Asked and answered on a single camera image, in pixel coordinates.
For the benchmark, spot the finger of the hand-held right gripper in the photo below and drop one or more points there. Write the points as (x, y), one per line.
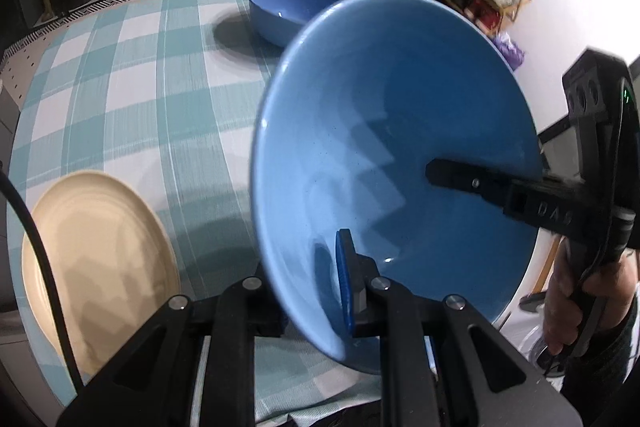
(465, 179)

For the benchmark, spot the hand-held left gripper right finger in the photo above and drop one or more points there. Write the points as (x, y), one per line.
(345, 277)

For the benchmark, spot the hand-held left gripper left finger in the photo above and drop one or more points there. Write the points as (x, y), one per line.
(245, 307)

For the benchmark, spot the blue bowl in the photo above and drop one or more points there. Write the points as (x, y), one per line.
(380, 107)
(295, 2)

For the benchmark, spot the beige round plate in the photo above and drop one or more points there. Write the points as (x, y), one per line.
(100, 267)

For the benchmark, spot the person's right forearm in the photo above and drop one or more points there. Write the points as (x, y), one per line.
(610, 372)

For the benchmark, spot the person's right hand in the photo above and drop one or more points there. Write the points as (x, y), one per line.
(560, 302)

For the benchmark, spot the purple plastic bag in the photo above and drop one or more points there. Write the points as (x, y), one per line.
(510, 52)

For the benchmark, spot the teal white checked tablecloth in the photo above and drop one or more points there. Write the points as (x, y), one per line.
(140, 82)

